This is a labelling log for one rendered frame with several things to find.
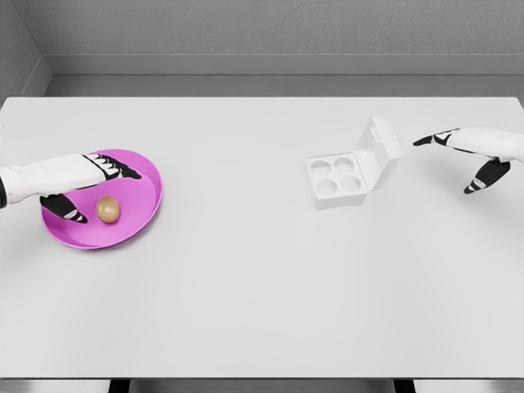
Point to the brown egg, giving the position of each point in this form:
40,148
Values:
108,209

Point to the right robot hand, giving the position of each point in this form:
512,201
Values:
483,143

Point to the white egg box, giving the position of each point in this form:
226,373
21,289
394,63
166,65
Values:
352,172

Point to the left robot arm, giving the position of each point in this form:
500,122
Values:
14,183

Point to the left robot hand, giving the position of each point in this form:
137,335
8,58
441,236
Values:
69,175

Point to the pink round plate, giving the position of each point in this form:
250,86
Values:
118,213

